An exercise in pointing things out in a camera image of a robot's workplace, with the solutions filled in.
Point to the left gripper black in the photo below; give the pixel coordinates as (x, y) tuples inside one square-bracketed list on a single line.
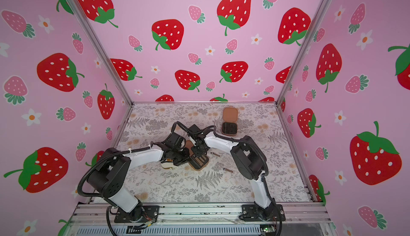
[(187, 155)]

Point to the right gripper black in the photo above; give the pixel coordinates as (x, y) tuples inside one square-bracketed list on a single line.
[(198, 149)]

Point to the light brown nail clipper case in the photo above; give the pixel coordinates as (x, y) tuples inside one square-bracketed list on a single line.
[(197, 163)]

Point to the cream nail clipper case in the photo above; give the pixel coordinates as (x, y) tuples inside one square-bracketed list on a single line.
[(167, 165)]

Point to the dark brown nail clipper case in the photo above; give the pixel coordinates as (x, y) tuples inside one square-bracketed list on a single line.
[(230, 118)]

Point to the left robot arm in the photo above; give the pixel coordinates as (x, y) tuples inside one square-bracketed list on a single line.
[(106, 177)]

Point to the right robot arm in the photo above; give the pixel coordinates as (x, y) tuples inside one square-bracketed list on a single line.
[(251, 164)]

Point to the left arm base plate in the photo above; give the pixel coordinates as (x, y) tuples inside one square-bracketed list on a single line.
[(140, 214)]

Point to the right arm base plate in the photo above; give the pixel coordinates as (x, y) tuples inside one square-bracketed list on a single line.
[(255, 213)]

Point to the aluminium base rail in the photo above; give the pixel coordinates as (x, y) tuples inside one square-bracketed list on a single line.
[(236, 213)]

